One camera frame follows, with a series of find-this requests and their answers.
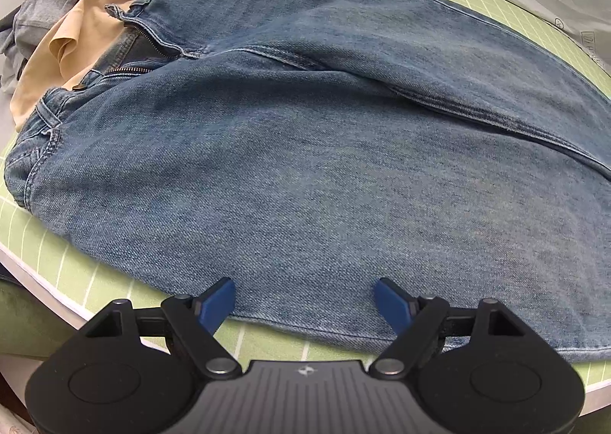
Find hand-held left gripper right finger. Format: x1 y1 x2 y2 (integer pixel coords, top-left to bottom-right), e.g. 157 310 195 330
372 278 527 380

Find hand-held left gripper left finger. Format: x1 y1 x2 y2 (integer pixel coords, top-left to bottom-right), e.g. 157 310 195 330
83 278 239 380

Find blue denim jeans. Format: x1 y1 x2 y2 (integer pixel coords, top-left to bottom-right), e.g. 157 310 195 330
4 0 611 363

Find beige garment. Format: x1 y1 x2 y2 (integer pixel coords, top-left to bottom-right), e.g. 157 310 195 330
10 0 250 133

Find grey garment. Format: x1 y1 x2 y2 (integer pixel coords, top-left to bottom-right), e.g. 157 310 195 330
0 0 131 97

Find dark green bed frame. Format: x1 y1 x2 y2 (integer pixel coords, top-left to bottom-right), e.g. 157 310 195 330
0 279 84 359

